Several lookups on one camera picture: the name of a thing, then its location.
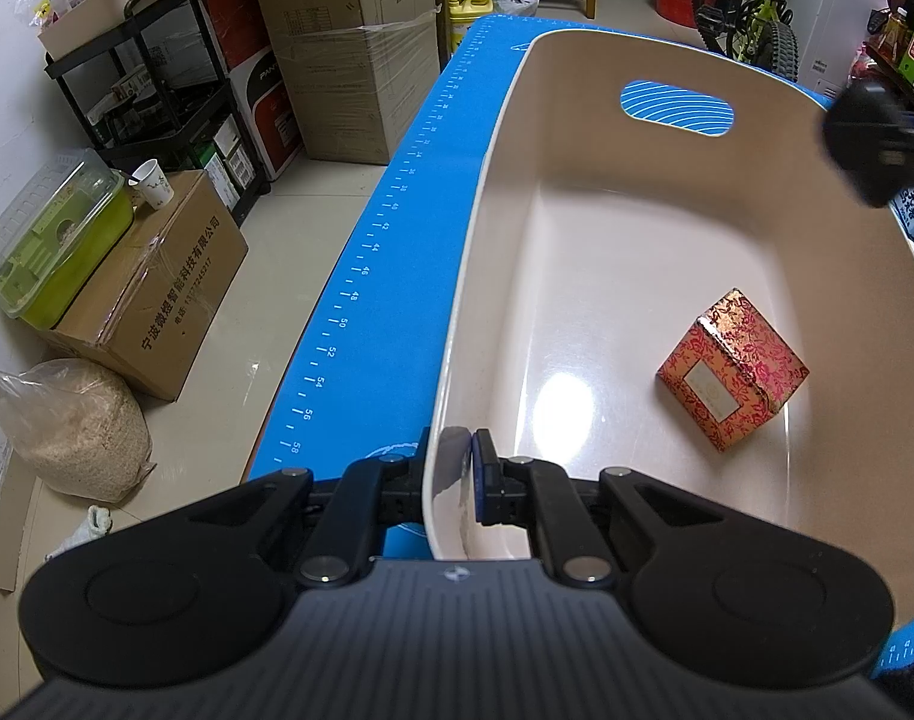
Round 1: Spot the clear bag of grain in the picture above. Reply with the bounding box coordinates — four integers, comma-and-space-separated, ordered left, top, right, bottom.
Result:
0, 358, 156, 504

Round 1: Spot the flat cardboard sheet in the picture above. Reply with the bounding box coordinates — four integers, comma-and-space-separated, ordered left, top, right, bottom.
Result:
0, 446, 47, 593

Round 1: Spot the yellow plastic jug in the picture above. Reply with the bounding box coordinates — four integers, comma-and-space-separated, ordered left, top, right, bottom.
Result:
447, 0, 495, 55

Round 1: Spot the red floral patterned box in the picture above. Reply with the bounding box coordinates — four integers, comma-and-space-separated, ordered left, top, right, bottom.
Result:
657, 288, 810, 452

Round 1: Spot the taped cardboard box black print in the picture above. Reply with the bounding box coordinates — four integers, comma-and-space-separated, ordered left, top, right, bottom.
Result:
33, 169, 249, 402

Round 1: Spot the white crumpled cloth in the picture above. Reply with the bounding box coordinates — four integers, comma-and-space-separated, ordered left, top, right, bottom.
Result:
44, 504, 114, 560

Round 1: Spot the white paper cup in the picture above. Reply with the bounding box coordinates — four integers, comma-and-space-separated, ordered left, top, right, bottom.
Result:
130, 159, 175, 209

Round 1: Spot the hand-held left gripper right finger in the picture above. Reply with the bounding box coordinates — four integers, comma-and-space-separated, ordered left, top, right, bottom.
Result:
470, 428, 729, 588

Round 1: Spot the blue ruled table mat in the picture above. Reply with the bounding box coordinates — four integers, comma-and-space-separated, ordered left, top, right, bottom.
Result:
241, 13, 914, 680

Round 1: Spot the white appliance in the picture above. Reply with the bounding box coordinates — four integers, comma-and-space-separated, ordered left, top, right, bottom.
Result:
793, 0, 914, 103

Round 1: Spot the beige plastic storage bin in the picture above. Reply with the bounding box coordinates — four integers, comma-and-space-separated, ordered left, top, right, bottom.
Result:
422, 28, 914, 642

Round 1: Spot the open cardboard box with clutter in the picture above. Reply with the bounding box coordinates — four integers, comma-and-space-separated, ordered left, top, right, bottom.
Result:
37, 0, 197, 59

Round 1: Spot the black shelf cart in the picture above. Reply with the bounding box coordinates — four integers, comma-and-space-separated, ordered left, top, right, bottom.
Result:
44, 0, 272, 230

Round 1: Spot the green black child bicycle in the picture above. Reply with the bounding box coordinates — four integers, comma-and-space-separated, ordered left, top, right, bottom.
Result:
691, 0, 817, 80

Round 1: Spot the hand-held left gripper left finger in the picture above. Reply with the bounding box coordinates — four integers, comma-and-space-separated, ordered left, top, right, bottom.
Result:
187, 427, 432, 590

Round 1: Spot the large plastic-wrapped cardboard box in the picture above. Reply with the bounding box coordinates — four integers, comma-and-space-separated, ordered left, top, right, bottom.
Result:
275, 15, 441, 164

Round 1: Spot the red white appliance box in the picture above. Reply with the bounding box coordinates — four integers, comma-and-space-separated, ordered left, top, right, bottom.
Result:
227, 45, 305, 182

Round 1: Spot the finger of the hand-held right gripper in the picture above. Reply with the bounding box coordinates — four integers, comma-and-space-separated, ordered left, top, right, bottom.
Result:
823, 81, 914, 208

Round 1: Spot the green container with clear lid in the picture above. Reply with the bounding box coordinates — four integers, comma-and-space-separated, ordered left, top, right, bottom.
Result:
0, 148, 136, 329

